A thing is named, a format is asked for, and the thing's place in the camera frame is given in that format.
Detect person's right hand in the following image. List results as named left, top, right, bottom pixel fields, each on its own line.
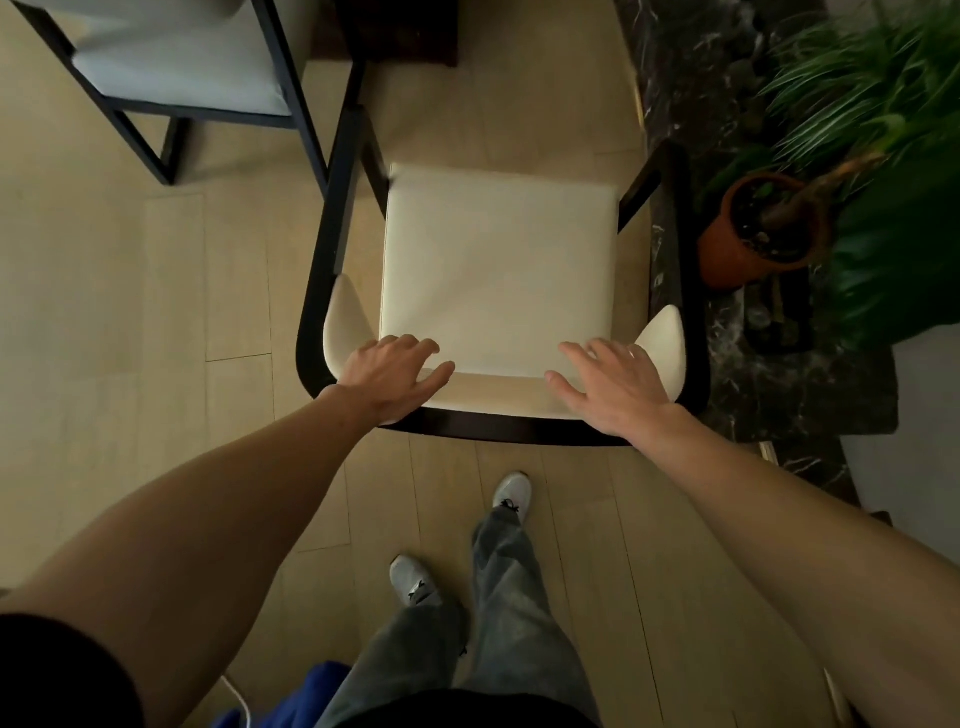
left=544, top=339, right=676, bottom=444

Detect person's left hand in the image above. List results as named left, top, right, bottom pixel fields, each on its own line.
left=337, top=335, right=456, bottom=427

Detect cream cushioned black frame chair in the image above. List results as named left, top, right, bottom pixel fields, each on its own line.
left=296, top=60, right=712, bottom=447

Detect person's right forearm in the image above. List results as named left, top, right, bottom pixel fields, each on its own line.
left=637, top=405, right=960, bottom=728

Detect person's left forearm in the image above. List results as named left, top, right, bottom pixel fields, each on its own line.
left=0, top=384, right=384, bottom=728

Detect grey right sneaker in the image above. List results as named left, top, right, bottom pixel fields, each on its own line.
left=491, top=471, right=534, bottom=526

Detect grey sneaker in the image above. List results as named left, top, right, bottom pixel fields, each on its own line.
left=389, top=555, right=444, bottom=609
left=491, top=471, right=534, bottom=526

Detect dark marble plinth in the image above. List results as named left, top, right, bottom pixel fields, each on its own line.
left=615, top=0, right=901, bottom=504

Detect terracotta plant pot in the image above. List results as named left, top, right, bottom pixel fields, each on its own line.
left=697, top=171, right=834, bottom=292

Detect grey left sneaker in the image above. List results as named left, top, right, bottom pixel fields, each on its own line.
left=389, top=555, right=444, bottom=609

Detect grey jeans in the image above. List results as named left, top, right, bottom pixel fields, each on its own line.
left=315, top=506, right=601, bottom=728

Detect green leafy plant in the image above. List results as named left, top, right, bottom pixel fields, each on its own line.
left=705, top=0, right=960, bottom=350

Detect dark wooden table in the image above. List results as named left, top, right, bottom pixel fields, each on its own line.
left=311, top=0, right=460, bottom=69

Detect blue cloth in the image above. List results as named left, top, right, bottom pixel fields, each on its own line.
left=213, top=660, right=354, bottom=728

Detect black shirt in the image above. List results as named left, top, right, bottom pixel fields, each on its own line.
left=337, top=690, right=601, bottom=728

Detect black shirt sleeve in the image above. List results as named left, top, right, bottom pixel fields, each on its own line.
left=0, top=613, right=144, bottom=728

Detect grey cushioned black frame chair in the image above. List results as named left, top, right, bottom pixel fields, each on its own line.
left=11, top=0, right=331, bottom=196

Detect white cable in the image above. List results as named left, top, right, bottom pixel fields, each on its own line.
left=221, top=675, right=252, bottom=728

